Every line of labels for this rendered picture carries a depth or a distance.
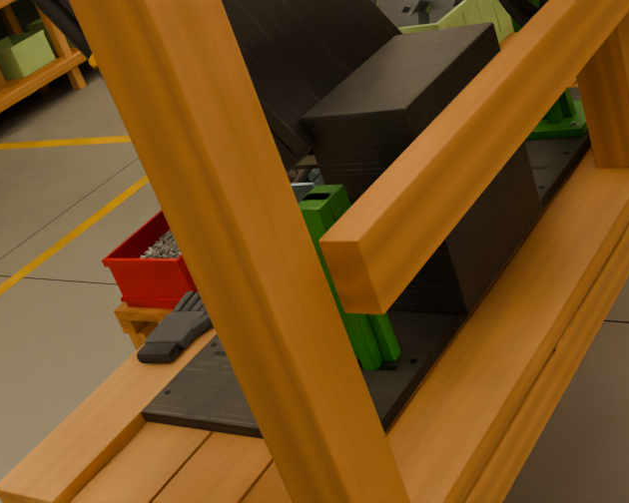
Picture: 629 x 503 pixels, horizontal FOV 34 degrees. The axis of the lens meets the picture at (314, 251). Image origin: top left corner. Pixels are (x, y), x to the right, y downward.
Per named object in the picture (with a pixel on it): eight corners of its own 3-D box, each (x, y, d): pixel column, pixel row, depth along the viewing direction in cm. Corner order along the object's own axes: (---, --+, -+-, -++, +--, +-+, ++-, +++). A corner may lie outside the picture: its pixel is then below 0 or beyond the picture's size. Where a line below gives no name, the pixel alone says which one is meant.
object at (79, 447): (34, 559, 162) (-9, 487, 156) (444, 122, 263) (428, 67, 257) (95, 577, 154) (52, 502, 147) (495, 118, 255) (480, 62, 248)
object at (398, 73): (366, 310, 165) (297, 117, 150) (448, 212, 185) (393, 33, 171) (469, 315, 154) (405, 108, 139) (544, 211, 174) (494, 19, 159)
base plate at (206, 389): (145, 421, 162) (139, 411, 161) (446, 107, 235) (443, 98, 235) (369, 455, 136) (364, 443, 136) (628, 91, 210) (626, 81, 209)
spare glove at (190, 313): (185, 364, 169) (179, 352, 168) (135, 365, 174) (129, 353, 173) (241, 294, 184) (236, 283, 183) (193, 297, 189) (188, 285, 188)
